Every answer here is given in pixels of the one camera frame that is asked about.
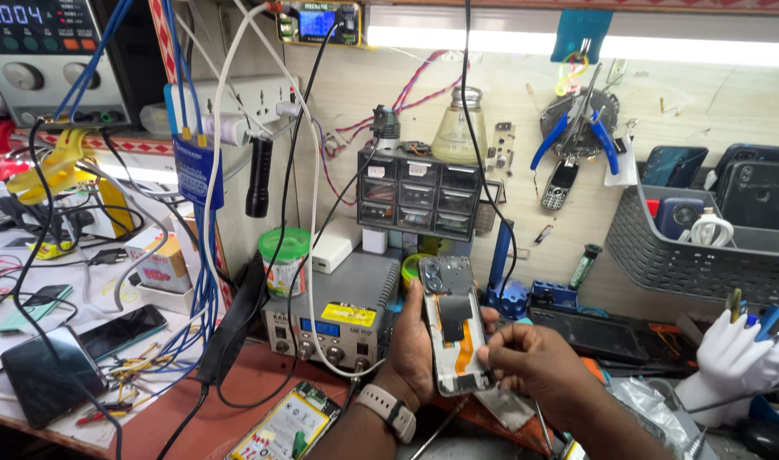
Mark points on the person's right hand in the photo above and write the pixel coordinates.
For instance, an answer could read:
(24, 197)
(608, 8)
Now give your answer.
(543, 367)

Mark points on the person's left hand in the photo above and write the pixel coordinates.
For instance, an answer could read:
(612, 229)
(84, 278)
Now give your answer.
(403, 361)

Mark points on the smartphone with orange flex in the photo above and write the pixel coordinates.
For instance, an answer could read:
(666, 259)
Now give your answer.
(450, 300)

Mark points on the white band wristwatch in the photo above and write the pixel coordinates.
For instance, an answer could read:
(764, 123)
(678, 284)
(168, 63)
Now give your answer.
(386, 409)

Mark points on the black smartphone face down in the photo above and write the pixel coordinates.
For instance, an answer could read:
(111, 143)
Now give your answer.
(587, 335)

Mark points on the silver metal plate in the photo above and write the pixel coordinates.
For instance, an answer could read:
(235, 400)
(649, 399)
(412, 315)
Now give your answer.
(504, 409)

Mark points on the blue phone repair fixture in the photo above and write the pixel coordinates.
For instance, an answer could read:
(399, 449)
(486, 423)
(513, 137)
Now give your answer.
(552, 295)

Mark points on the metal tweezers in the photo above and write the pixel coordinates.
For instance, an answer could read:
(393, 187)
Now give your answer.
(437, 428)

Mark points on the grey soldering rework station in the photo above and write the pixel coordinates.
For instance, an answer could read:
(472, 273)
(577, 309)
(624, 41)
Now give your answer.
(351, 294)

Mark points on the blue metal stand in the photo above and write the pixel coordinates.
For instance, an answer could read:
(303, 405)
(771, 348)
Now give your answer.
(501, 268)

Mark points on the green flux syringe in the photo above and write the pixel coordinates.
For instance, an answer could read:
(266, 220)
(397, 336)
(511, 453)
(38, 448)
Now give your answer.
(584, 265)

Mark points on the clear plastic bag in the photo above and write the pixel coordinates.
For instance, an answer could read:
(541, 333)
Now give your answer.
(651, 406)

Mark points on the opened phone with yellow battery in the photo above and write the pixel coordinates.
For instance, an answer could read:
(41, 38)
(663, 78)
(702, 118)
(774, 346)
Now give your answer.
(287, 425)

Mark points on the white power bank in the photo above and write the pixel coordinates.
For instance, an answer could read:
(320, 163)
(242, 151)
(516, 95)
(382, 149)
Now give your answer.
(335, 246)

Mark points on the green lid jar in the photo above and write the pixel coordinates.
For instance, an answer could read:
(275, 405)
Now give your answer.
(284, 262)

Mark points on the black small parts drawer cabinet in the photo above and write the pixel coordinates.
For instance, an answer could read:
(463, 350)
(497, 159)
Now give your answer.
(418, 191)

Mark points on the silver keypad phone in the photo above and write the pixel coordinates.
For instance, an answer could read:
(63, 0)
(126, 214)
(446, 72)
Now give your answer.
(559, 185)

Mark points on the white hand shaped tool holder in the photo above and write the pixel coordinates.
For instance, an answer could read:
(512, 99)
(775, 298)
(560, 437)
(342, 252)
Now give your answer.
(728, 364)

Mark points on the grey plastic basket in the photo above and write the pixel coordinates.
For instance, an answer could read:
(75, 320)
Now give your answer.
(702, 271)

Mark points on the black flashlight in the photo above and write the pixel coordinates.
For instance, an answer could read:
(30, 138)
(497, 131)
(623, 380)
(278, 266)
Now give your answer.
(259, 176)

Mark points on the glass solvent dispenser bottle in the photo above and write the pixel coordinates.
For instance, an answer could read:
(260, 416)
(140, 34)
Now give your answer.
(458, 131)

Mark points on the dark blue smartphone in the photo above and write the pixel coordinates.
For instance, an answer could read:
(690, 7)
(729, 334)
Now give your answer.
(673, 166)

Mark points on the round magnetic tool holder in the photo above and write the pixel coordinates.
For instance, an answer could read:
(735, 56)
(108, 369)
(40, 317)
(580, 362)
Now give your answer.
(578, 124)

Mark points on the white and red box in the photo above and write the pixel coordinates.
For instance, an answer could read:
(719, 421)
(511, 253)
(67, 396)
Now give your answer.
(159, 265)

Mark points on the black smartphone with teal edge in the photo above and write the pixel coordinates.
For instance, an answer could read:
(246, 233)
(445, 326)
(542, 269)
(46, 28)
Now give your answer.
(121, 332)

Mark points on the white power strip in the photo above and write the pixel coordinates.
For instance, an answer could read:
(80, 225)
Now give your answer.
(262, 96)

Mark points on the white tube light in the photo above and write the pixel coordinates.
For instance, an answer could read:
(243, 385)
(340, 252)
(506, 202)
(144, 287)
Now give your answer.
(491, 41)

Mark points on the blue hanging card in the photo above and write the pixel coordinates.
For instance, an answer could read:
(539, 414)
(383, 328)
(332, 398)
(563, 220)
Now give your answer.
(581, 35)

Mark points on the yellow framed charging tester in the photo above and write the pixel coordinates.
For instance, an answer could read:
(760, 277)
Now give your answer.
(317, 22)

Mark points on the large black smartphone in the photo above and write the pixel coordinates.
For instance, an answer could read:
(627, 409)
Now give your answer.
(48, 377)

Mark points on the yellow plastic clamp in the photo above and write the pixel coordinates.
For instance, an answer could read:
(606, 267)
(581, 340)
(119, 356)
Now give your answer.
(51, 169)

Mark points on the grey bench power supply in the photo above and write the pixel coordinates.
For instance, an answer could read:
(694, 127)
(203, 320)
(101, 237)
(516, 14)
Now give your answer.
(38, 57)

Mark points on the black smartphone with round camera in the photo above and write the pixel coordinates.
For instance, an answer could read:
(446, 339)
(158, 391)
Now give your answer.
(760, 195)

